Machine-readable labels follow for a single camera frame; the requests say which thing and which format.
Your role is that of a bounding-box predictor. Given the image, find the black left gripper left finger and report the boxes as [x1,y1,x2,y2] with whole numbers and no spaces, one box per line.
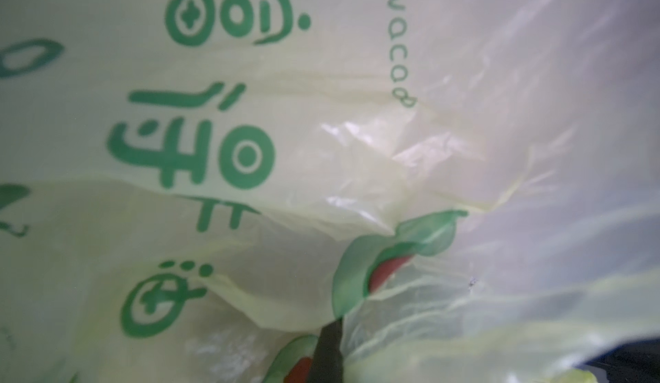
[306,319,344,383]

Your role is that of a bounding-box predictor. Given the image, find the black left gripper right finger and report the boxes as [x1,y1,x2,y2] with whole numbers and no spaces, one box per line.
[582,338,659,383]

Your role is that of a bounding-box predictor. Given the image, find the yellow-green avocado plastic bag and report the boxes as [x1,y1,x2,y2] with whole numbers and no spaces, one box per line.
[1,0,659,382]

